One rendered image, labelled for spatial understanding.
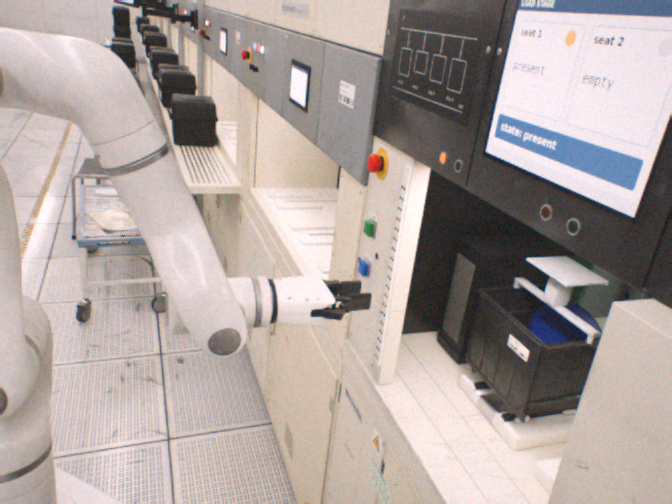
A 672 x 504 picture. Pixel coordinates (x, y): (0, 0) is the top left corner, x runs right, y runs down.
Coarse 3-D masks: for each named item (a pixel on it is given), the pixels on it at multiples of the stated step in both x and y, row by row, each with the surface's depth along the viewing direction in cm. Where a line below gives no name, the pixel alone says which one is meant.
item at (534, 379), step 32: (480, 288) 122; (512, 288) 124; (544, 288) 127; (480, 320) 122; (512, 320) 112; (576, 320) 109; (480, 352) 122; (512, 352) 112; (544, 352) 104; (576, 352) 107; (480, 384) 125; (512, 384) 113; (544, 384) 108; (576, 384) 111; (512, 416) 116
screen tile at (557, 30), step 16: (528, 32) 75; (544, 32) 72; (560, 32) 69; (528, 48) 75; (544, 48) 72; (560, 48) 69; (576, 48) 67; (512, 64) 78; (560, 64) 69; (512, 80) 78; (528, 80) 75; (544, 80) 72; (560, 80) 70; (512, 96) 78; (528, 96) 75; (544, 96) 72; (560, 96) 70; (544, 112) 72; (560, 112) 70
